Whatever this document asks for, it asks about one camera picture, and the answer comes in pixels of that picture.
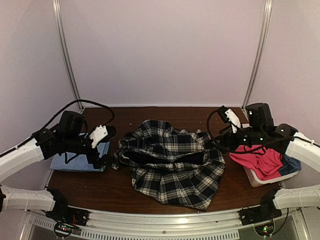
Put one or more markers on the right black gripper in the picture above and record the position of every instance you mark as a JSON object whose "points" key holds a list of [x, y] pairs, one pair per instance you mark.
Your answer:
{"points": [[227, 135]]}

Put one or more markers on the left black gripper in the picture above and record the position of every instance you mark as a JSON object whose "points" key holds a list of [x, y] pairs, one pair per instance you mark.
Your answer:
{"points": [[100, 162]]}

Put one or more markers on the black white plaid shirt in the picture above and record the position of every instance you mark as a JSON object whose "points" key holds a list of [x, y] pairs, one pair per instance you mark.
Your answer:
{"points": [[173, 166]]}

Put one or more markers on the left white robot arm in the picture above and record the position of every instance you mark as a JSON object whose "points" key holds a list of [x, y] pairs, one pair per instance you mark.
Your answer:
{"points": [[63, 138]]}

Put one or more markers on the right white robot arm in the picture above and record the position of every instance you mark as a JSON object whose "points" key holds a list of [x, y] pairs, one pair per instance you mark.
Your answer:
{"points": [[283, 138]]}

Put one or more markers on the white plastic laundry basket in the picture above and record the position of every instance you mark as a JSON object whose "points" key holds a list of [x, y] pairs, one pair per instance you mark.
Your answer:
{"points": [[256, 182]]}

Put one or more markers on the folded light blue shirt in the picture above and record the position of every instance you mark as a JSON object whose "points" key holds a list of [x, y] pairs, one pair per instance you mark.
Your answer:
{"points": [[67, 154]]}

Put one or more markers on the pink shirt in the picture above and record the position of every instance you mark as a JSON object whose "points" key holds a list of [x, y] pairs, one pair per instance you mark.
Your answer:
{"points": [[265, 163]]}

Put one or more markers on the blue denim garment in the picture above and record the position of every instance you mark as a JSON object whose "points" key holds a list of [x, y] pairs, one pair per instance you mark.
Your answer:
{"points": [[290, 165]]}

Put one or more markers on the left round circuit board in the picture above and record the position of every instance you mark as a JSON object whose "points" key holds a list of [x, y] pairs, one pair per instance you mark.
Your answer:
{"points": [[63, 230]]}

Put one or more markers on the round circuit board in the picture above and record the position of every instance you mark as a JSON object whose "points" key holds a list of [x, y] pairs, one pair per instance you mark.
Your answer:
{"points": [[265, 229], [63, 230]]}

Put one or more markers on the right round circuit board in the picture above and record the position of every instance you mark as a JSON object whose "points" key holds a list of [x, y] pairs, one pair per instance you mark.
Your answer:
{"points": [[265, 229]]}

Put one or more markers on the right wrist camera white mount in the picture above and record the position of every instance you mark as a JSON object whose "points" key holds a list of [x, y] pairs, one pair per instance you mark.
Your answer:
{"points": [[228, 116]]}

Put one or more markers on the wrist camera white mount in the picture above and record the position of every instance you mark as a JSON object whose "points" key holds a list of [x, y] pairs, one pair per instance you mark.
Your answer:
{"points": [[102, 134], [228, 116]]}

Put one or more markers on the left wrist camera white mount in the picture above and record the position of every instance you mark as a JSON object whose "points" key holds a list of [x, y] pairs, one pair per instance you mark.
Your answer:
{"points": [[102, 134]]}

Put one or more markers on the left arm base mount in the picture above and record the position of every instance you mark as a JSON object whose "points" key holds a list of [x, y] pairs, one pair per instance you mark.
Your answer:
{"points": [[71, 216]]}

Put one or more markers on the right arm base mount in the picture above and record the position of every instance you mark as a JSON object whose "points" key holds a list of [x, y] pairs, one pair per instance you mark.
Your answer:
{"points": [[257, 214]]}

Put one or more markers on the front aluminium rail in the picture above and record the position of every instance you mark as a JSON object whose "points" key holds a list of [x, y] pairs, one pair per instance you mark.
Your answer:
{"points": [[138, 218]]}

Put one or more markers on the left aluminium frame post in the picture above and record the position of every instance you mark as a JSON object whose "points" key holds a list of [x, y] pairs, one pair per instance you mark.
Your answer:
{"points": [[64, 48]]}

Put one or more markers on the aluminium frame post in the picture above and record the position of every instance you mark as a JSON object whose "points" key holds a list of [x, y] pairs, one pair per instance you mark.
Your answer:
{"points": [[264, 31], [64, 48]]}

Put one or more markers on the right aluminium frame post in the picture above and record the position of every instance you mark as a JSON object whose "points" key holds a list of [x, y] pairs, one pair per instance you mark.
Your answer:
{"points": [[264, 31]]}

